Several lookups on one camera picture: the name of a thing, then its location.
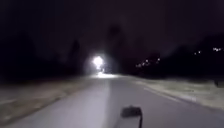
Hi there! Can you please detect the street lamp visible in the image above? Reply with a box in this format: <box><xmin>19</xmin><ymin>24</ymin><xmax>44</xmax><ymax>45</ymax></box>
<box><xmin>92</xmin><ymin>55</ymin><xmax>105</xmax><ymax>73</ymax></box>

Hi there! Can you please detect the robot's own part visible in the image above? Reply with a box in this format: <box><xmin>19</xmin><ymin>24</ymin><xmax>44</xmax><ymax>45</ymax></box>
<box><xmin>120</xmin><ymin>105</ymin><xmax>145</xmax><ymax>128</ymax></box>

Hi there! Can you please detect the grey asphalt path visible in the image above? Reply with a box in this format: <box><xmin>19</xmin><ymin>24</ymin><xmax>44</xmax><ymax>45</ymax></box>
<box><xmin>0</xmin><ymin>73</ymin><xmax>224</xmax><ymax>128</ymax></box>

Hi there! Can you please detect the pale grass verge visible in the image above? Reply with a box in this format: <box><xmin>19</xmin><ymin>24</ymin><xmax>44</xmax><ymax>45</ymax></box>
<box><xmin>0</xmin><ymin>75</ymin><xmax>98</xmax><ymax>126</ymax></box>
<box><xmin>122</xmin><ymin>75</ymin><xmax>224</xmax><ymax>112</ymax></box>

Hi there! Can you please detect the row of dark trees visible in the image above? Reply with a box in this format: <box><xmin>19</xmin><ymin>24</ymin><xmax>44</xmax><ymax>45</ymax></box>
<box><xmin>64</xmin><ymin>23</ymin><xmax>224</xmax><ymax>81</ymax></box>

